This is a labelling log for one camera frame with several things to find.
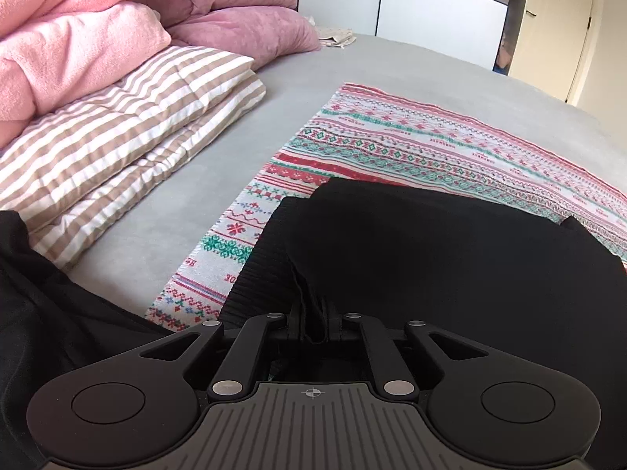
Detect pink folded duvet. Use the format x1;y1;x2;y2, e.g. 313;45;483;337
144;0;323;58

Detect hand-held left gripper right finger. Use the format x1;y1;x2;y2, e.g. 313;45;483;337
321;304;491;398

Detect open shelf with clothes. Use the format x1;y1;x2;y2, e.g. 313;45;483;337
494;0;529;76

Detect beige crumpled cloth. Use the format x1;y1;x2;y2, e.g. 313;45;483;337
306;14;358;50

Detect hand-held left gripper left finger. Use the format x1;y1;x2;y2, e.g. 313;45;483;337
140;311;314;402

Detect cream door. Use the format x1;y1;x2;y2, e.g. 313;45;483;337
509;0;599;105

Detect pile of dark clothes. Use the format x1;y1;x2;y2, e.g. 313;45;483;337
0;210;197;470

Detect black pants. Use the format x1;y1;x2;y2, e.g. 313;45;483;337
218;176;627;470

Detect white and grey wardrobe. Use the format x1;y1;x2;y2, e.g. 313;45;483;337
294;0;515;70

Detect striped beige quilt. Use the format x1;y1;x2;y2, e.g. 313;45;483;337
0;45;266;271

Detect pink fleece blanket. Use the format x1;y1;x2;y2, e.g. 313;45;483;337
0;0;172;150

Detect patterned knit blanket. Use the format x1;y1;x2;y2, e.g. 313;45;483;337
146;82;627;332

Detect grey bed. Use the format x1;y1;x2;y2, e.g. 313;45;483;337
69;33;627;319

